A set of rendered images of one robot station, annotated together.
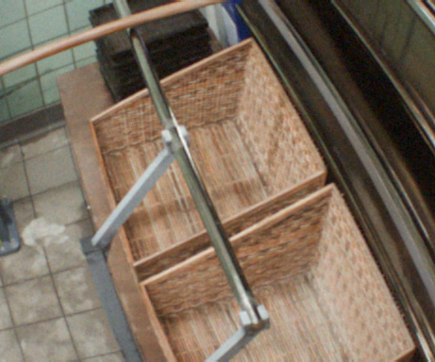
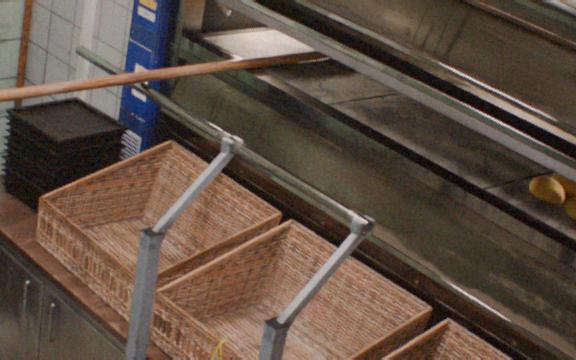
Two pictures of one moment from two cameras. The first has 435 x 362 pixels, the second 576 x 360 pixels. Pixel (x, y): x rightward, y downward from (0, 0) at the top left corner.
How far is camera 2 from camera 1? 1.90 m
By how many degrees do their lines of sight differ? 36
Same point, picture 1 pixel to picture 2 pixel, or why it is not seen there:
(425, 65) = (477, 46)
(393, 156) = not seen: hidden behind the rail
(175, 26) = (100, 129)
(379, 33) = (421, 41)
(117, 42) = (54, 135)
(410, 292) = (420, 257)
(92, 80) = not seen: outside the picture
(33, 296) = not seen: outside the picture
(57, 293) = not seen: outside the picture
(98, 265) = (155, 251)
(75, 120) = not seen: outside the picture
